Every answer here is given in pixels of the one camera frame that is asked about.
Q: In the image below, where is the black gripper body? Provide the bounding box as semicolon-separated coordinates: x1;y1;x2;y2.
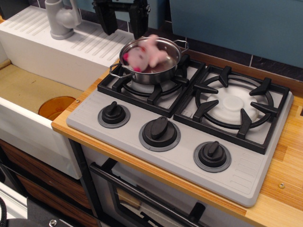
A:
92;0;151;12

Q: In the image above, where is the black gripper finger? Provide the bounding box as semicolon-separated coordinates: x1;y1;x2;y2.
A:
129;1;149;40
94;2;117;35

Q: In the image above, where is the pink stuffed pig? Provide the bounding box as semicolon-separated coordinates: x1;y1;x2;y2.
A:
122;35;168;72

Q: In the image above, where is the stainless steel pan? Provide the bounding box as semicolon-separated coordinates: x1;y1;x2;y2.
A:
109;37;189;85

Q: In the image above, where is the grey toy faucet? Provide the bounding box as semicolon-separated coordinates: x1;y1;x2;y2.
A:
45;0;82;40

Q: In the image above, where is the white sink unit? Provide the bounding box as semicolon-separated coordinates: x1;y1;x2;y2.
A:
0;6;134;179

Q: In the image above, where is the black left burner grate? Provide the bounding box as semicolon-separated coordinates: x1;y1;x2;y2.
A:
98;54;205;118

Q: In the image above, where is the black burner grate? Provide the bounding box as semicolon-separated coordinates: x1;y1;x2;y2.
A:
98;54;205;118
174;65;293;154

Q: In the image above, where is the black left stove knob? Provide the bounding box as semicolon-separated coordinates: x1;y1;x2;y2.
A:
98;101;131;129

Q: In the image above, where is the black stove knob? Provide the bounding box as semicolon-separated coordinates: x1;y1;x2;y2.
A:
193;141;232;173
139;116;181;152
98;101;131;129

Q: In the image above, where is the orange plastic bowl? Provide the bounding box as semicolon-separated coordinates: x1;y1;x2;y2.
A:
38;96;75;121

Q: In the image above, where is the black middle stove knob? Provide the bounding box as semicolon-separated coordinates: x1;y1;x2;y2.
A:
139;116;181;152

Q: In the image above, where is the teal cabinet right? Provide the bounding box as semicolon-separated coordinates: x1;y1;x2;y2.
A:
170;0;303;68

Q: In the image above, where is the black right burner grate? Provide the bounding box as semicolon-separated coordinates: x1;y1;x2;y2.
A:
174;65;293;154

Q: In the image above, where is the grey toy stove top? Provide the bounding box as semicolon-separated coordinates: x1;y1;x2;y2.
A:
66;56;294;207

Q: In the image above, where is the black right stove knob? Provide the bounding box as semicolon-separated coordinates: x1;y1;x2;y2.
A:
193;141;232;173

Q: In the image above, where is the wooden drawer front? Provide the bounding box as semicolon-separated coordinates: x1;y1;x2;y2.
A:
0;140;100;227

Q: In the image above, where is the oven door with handle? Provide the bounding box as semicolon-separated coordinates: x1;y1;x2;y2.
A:
89;158;214;227

